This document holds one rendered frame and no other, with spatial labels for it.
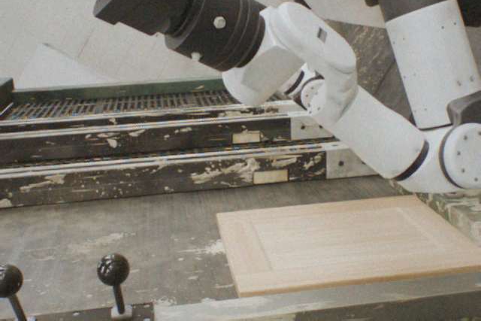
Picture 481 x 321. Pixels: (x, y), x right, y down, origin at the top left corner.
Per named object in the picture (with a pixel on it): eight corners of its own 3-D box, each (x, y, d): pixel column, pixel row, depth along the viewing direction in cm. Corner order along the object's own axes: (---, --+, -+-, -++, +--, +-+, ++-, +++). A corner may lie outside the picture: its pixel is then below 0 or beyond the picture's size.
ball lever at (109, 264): (138, 331, 76) (128, 272, 66) (108, 334, 75) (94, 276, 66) (137, 304, 78) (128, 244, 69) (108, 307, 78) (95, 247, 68)
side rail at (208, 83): (272, 99, 263) (271, 74, 260) (14, 117, 248) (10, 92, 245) (268, 96, 270) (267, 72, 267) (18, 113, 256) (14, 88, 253)
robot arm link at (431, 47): (464, 167, 84) (417, 15, 83) (535, 166, 72) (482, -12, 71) (397, 195, 81) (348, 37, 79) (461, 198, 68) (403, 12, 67)
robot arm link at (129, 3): (131, -4, 52) (241, 49, 58) (153, -92, 55) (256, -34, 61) (83, 42, 63) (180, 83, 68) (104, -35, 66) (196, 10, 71)
